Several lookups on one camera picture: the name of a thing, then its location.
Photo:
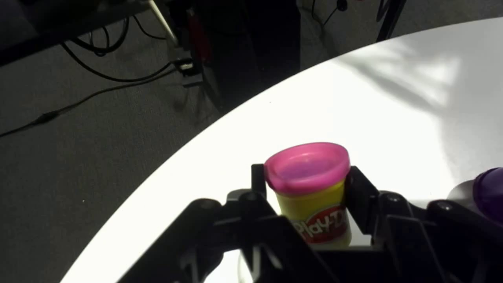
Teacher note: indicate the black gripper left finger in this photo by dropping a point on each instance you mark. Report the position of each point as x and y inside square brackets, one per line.
[236, 241]

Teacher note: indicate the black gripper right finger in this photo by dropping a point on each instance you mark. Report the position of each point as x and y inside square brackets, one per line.
[434, 241]

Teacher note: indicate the purple plastic cup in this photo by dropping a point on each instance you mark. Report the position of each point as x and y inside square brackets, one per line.
[489, 193]

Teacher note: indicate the yellow cup with pink lid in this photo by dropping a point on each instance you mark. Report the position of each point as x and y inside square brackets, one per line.
[309, 189]

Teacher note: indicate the thin pale rod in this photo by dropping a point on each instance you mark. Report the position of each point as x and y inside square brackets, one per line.
[164, 20]

